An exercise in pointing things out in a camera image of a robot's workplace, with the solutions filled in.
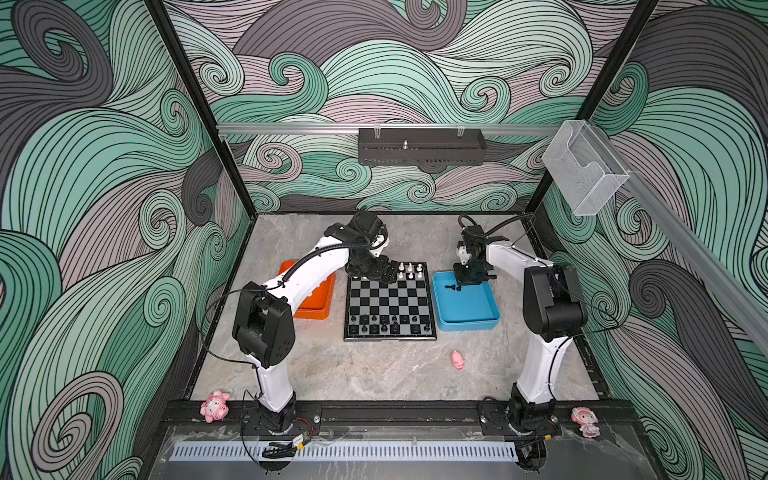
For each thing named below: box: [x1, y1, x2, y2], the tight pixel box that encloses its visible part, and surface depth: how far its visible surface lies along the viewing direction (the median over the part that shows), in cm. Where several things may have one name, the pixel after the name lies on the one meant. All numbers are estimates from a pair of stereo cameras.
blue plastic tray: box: [432, 271, 501, 332], surface depth 93 cm
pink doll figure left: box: [200, 390, 231, 424], surface depth 74 cm
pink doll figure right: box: [571, 406, 600, 438], surface depth 73 cm
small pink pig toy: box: [451, 350, 465, 371], surface depth 83 cm
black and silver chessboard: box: [344, 262, 437, 342], surface depth 94 cm
